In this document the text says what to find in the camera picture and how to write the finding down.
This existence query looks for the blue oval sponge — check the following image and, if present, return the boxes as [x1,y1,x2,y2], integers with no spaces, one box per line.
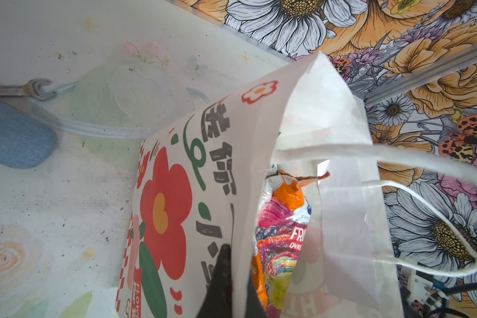
[0,101,58,169]

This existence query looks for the small metal wrench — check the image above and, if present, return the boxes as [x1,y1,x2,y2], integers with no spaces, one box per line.
[0,78,58,101]

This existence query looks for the orange mango snack bag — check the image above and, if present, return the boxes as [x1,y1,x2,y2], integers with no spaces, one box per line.
[273,170,331,211]

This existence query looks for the purple Fox's candy bag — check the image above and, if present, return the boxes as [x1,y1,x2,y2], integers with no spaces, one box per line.
[255,198,311,317]

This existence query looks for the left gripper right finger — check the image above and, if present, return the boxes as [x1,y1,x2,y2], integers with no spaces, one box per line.
[245,278,266,318]

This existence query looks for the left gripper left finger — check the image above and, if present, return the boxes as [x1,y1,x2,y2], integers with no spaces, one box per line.
[197,244,233,318]

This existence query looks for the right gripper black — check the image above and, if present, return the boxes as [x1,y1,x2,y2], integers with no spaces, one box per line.
[401,270,477,317]

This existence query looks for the white paper bag red flower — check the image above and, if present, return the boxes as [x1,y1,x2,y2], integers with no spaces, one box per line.
[115,54,477,317]

